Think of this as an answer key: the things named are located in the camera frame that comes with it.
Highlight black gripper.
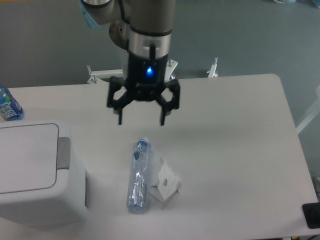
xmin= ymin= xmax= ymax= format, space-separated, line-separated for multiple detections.
xmin=106 ymin=52 xmax=181 ymax=126

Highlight white trash can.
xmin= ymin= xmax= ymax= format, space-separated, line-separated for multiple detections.
xmin=0 ymin=119 xmax=89 ymax=226

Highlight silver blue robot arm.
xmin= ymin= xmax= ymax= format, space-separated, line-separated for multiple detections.
xmin=78 ymin=0 xmax=181 ymax=125

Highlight crumpled white paper carton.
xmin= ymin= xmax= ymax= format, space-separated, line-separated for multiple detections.
xmin=148 ymin=157 xmax=182 ymax=203

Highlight crushed clear plastic bottle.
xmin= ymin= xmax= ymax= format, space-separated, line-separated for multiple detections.
xmin=126 ymin=137 xmax=151 ymax=213

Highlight blue labelled water bottle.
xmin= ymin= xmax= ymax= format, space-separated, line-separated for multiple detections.
xmin=0 ymin=84 xmax=24 ymax=121

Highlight black device at table edge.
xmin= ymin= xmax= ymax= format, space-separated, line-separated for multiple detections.
xmin=302 ymin=202 xmax=320 ymax=229

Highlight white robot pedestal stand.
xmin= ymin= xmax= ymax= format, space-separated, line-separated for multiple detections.
xmin=86 ymin=48 xmax=221 ymax=85

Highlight white frame bar right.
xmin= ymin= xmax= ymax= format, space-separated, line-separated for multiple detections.
xmin=295 ymin=85 xmax=320 ymax=135

